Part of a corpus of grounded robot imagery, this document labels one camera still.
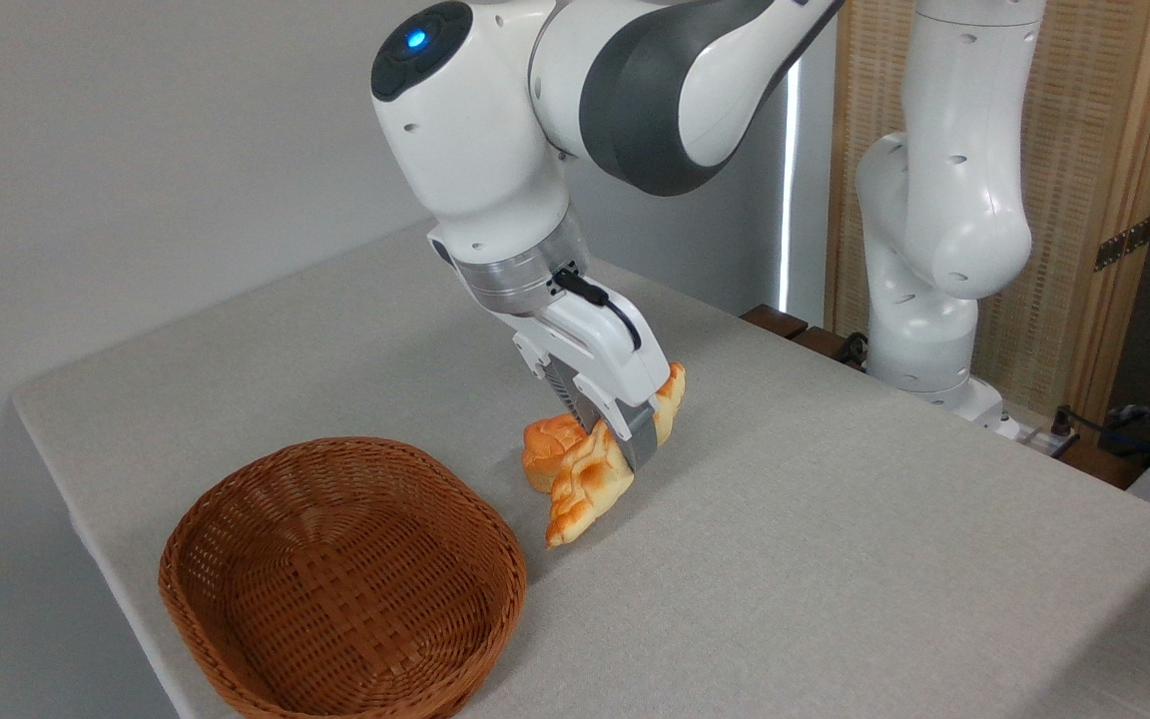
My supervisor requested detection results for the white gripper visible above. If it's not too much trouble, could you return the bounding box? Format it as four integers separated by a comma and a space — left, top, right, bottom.
509, 290, 675, 474

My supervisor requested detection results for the long braided bread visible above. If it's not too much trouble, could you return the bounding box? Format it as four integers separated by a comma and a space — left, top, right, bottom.
544, 360, 688, 550

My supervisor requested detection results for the round muffin bread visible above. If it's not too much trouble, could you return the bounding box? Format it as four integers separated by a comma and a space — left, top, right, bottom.
520, 411, 588, 496

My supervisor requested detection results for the brown wicker basket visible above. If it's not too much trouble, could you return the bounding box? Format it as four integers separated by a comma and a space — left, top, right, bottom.
158, 436, 528, 719

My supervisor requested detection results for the dark brown wooden block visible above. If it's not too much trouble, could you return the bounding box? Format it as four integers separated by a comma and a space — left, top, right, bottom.
740, 304, 810, 342
792, 325, 854, 364

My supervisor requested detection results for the metal screen hinge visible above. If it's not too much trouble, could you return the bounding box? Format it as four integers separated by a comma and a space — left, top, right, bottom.
1093, 214, 1150, 274

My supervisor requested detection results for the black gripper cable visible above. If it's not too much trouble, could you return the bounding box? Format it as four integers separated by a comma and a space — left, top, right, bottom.
551, 267, 644, 353

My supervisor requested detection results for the black power cable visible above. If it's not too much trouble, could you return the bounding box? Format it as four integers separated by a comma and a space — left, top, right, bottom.
1050, 403, 1150, 472

